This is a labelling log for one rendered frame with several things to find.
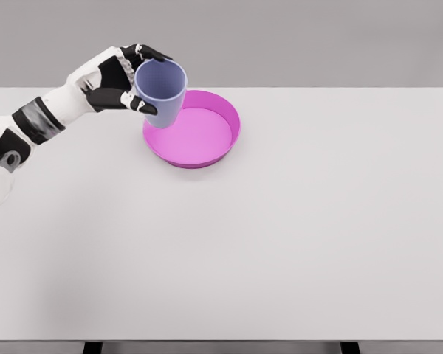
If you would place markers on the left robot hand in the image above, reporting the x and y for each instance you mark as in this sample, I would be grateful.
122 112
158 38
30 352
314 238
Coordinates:
110 75

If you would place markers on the lavender blue cup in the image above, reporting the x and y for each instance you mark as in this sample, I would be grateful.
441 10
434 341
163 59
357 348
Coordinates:
162 96

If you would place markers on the pink round plate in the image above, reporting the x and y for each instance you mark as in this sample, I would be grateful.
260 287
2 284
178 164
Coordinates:
203 136

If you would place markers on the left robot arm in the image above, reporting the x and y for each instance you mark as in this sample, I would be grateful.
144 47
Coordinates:
29 121

